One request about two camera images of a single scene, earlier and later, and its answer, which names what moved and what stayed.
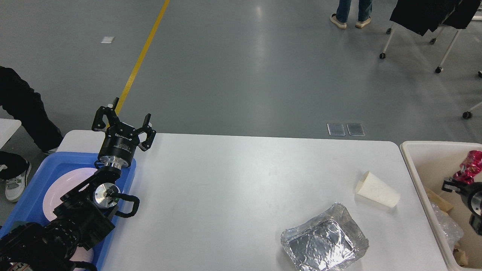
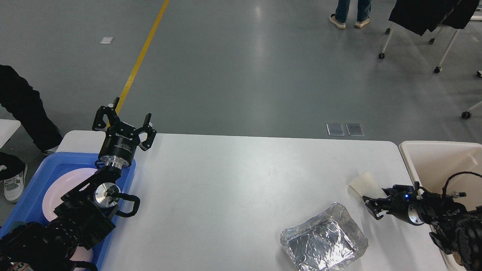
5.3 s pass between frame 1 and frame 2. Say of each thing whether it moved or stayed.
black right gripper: moved
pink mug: stayed
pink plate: stayed
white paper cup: moved
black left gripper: stayed
